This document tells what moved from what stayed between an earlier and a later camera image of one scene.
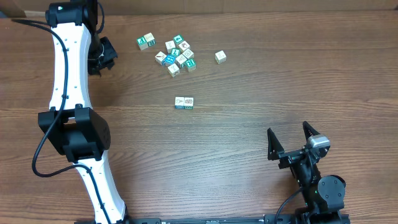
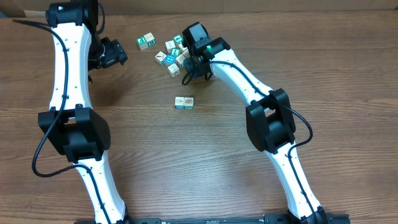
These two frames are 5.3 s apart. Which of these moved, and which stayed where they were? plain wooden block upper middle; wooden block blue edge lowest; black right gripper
Moved: black right gripper
Stayed: plain wooden block upper middle; wooden block blue edge lowest
